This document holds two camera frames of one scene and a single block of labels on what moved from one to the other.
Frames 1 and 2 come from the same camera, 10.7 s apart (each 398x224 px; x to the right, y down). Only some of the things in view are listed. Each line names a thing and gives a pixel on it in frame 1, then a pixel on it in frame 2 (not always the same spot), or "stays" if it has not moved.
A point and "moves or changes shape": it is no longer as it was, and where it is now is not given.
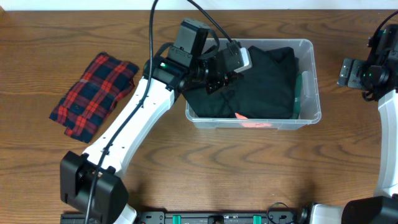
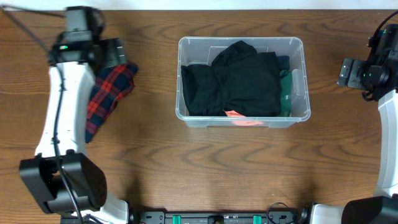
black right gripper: [361, 68] stays
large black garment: [265, 89] moves or changes shape
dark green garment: [298, 97] → [285, 88]
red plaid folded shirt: [83, 105] stays
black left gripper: [219, 82] → [114, 53]
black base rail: [165, 217] stays
